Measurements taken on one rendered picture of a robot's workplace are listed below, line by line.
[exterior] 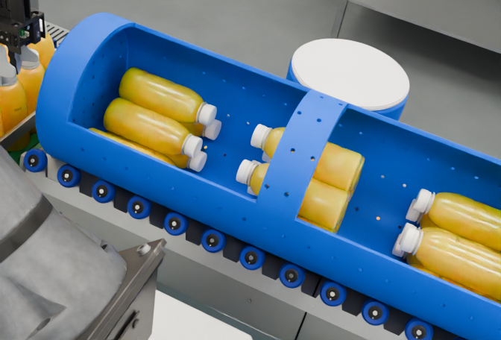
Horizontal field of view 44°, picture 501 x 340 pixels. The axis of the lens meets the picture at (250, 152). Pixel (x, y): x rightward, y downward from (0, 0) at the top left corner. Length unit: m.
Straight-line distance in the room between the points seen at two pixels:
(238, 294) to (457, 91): 2.63
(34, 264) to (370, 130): 0.73
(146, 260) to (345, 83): 0.93
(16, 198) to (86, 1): 3.21
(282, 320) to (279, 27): 2.72
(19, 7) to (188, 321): 0.62
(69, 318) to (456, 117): 2.98
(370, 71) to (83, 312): 1.08
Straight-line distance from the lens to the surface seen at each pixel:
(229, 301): 1.16
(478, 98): 3.61
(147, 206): 1.14
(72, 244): 0.56
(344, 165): 1.00
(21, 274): 0.54
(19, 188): 0.56
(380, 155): 1.17
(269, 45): 3.52
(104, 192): 1.17
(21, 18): 1.15
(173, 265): 1.17
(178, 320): 0.78
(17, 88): 1.28
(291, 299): 1.11
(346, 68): 1.48
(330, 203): 0.99
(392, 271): 0.95
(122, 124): 1.15
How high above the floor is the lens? 1.80
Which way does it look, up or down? 41 degrees down
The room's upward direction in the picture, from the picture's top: 12 degrees clockwise
